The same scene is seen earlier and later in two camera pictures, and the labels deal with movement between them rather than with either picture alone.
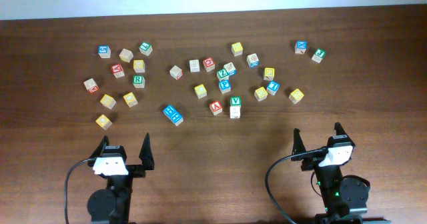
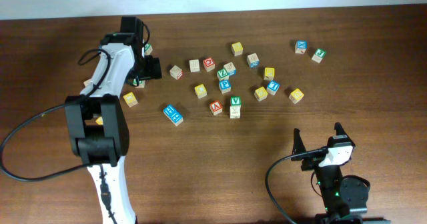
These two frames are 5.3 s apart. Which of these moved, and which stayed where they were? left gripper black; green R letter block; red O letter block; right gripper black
Moved: left gripper black
Stayed: green R letter block; right gripper black; red O letter block
